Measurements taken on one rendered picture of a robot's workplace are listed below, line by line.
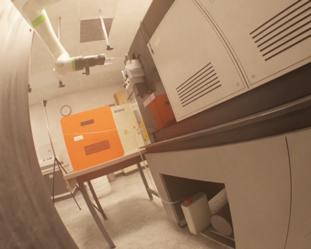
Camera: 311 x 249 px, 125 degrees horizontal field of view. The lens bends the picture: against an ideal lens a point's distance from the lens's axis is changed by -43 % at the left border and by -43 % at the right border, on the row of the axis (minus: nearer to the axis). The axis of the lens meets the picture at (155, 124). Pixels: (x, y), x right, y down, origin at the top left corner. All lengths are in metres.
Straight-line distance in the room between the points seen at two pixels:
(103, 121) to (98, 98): 3.41
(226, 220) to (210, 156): 0.48
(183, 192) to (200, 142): 0.58
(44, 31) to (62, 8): 1.43
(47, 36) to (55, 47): 0.10
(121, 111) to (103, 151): 3.03
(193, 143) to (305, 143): 0.40
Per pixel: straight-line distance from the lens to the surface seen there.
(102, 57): 0.95
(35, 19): 0.97
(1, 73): 0.31
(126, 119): 4.03
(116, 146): 1.12
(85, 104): 4.46
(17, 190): 0.25
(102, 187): 2.73
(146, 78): 0.91
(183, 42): 0.61
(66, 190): 3.68
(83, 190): 1.11
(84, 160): 1.11
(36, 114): 4.73
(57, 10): 2.40
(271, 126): 0.38
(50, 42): 1.00
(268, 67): 0.42
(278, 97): 0.45
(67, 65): 0.92
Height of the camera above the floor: 0.78
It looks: 5 degrees up
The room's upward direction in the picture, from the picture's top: 19 degrees counter-clockwise
